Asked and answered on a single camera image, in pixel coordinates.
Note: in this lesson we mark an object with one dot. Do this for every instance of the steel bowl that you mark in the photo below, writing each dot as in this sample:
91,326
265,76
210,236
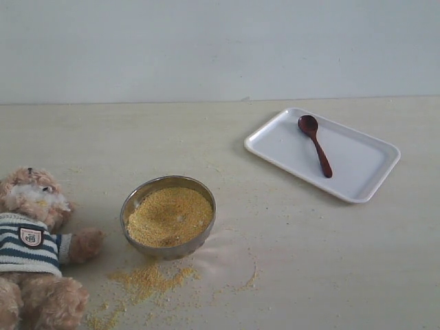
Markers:
133,201

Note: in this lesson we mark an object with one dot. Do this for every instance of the white rectangular plastic tray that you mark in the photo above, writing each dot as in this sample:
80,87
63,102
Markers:
360,162

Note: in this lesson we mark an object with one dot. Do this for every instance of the spilled yellow millet pile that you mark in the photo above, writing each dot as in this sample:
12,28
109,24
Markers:
138,285

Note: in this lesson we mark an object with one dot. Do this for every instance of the dark red wooden spoon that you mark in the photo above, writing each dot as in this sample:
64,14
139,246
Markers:
309,126

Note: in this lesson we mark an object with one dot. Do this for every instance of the plush teddy bear striped sweater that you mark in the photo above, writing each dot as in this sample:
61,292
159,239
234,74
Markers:
34,292

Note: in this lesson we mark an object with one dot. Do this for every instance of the yellow millet in bowl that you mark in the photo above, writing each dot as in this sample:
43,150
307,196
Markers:
170,217

